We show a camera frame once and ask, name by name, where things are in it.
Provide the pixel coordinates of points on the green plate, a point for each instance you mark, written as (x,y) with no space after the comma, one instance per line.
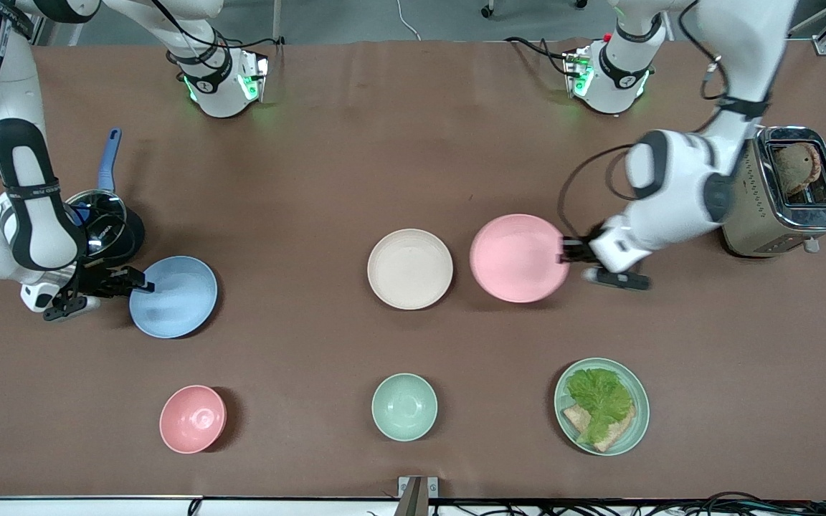
(637,423)

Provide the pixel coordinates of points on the glass saucepan lid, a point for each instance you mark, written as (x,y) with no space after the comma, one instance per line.
(105,222)

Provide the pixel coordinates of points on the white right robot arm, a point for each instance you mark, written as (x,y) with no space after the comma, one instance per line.
(33,208)

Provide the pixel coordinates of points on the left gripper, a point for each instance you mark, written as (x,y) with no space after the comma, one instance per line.
(579,251)

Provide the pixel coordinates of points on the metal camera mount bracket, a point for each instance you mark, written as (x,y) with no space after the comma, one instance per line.
(417,494)

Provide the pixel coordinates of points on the beige plate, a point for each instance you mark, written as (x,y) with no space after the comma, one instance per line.
(410,269)

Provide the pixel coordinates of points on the dark blue saucepan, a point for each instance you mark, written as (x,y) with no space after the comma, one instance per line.
(133,240)

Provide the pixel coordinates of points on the pink bowl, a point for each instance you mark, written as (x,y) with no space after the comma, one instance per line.
(192,419)

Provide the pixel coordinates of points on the pink plate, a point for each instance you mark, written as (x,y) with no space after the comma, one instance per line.
(517,258)

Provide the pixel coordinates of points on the green bowl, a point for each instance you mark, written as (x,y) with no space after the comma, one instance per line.
(404,407)

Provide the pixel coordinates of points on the beige chrome toaster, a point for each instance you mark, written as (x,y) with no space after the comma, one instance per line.
(771,215)

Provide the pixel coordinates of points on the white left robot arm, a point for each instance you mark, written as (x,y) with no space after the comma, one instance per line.
(678,190)

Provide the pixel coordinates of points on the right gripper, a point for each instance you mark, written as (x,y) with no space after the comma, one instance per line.
(102,281)

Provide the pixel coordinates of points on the brown toast slice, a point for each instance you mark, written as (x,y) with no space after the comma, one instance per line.
(794,170)

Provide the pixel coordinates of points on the brown bread slice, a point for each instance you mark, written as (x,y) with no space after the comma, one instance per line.
(617,433)

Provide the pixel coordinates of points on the green lettuce leaf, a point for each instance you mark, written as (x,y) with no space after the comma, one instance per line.
(599,398)

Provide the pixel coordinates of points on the blue plate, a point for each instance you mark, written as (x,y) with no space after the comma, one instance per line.
(176,297)

